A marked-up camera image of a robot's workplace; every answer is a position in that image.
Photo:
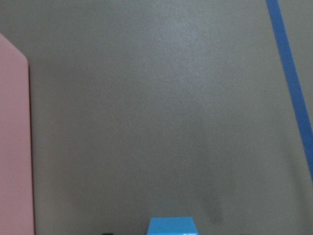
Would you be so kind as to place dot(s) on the small blue stud block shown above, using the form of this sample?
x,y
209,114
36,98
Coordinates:
x,y
172,226

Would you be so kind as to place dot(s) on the pink plastic box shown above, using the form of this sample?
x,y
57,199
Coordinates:
x,y
16,191

